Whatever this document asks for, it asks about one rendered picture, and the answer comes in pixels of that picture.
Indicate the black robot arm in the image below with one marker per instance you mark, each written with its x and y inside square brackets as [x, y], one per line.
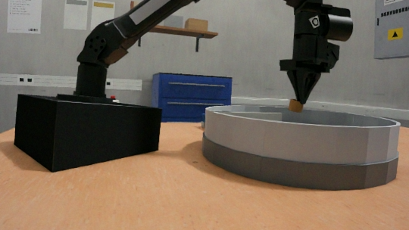
[109, 43]

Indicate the bronze bushing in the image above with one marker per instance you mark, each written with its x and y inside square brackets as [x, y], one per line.
[295, 106]

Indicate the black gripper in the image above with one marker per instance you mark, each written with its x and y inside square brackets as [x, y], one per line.
[304, 79]

